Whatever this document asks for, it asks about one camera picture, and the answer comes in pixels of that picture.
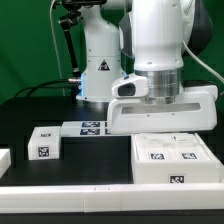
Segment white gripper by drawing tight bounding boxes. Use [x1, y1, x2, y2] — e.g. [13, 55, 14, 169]
[107, 85, 218, 134]

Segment white cabinet body box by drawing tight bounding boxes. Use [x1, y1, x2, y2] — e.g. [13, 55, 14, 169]
[130, 133, 223, 185]

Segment white cube block with tag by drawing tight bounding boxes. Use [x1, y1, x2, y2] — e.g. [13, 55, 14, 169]
[28, 126, 61, 160]

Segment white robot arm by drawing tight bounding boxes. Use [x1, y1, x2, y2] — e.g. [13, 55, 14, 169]
[81, 0, 218, 134]

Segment white left fence piece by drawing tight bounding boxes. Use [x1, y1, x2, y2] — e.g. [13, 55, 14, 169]
[0, 149, 11, 178]

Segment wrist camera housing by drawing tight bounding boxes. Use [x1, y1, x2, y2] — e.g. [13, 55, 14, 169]
[112, 73, 149, 98]

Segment white front fence rail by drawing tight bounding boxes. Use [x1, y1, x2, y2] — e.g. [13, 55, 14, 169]
[0, 183, 224, 214]

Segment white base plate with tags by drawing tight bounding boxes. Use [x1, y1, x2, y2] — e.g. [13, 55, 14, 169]
[61, 121, 110, 137]

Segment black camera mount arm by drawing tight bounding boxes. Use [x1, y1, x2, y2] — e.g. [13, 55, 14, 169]
[54, 0, 101, 81]

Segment black cables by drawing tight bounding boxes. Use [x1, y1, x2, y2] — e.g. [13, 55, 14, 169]
[13, 78, 83, 98]

